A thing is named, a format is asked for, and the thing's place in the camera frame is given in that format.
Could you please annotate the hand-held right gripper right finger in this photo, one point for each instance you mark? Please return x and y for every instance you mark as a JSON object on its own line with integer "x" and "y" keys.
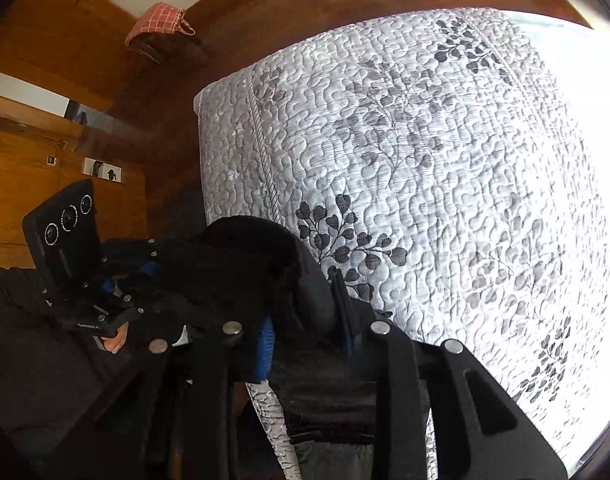
{"x": 352, "y": 342}

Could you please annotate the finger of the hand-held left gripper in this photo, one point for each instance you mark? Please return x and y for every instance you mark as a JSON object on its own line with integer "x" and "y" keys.
{"x": 120, "y": 305}
{"x": 146, "y": 266}

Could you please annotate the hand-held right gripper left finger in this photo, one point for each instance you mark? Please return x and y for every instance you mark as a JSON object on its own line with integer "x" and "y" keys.
{"x": 266, "y": 350}

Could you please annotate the black pants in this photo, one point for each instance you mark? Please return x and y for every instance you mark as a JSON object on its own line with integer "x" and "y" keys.
{"x": 245, "y": 270}

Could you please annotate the person's left forearm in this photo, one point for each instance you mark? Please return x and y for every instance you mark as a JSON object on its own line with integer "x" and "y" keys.
{"x": 25, "y": 340}

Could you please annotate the person's left hand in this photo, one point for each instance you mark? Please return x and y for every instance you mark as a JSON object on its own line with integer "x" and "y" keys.
{"x": 116, "y": 342}

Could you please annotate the white black box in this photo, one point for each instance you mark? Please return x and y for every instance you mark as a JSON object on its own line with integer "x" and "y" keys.
{"x": 102, "y": 170}

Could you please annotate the grey leaf-patterned quilt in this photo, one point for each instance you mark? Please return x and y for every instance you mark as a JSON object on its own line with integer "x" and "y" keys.
{"x": 410, "y": 160}

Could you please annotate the wooden wardrobe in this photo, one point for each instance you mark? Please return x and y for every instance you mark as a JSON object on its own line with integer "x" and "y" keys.
{"x": 45, "y": 35}

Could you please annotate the wooden stool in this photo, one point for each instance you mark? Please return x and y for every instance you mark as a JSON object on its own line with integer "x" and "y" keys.
{"x": 155, "y": 50}

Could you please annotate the pink checkered cloth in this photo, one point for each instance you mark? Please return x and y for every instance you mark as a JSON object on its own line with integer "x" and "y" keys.
{"x": 157, "y": 20}

